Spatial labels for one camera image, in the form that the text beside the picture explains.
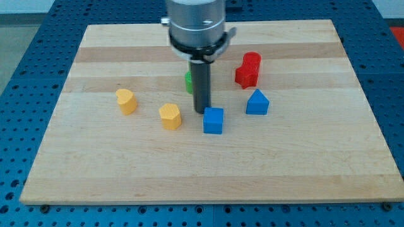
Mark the wooden board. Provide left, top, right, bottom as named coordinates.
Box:
left=20, top=20, right=403, bottom=205

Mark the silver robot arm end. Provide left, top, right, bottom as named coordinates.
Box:
left=161, top=0, right=237, bottom=64

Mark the red star-shaped block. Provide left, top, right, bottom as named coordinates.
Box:
left=235, top=52, right=261, bottom=89

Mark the yellow heart block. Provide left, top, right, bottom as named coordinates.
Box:
left=116, top=89, right=138, bottom=115

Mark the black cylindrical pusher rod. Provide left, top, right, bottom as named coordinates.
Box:
left=190, top=63, right=211, bottom=114

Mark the blue triangle block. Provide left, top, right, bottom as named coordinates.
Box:
left=246, top=89, right=270, bottom=115

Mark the yellow hexagon block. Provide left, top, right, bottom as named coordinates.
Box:
left=158, top=103, right=182, bottom=130

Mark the blue perforated table base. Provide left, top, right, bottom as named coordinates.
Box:
left=1, top=0, right=403, bottom=226

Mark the green block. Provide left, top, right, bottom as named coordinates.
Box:
left=184, top=71, right=193, bottom=95

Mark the blue cube block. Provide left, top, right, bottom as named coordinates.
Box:
left=203, top=107, right=224, bottom=134

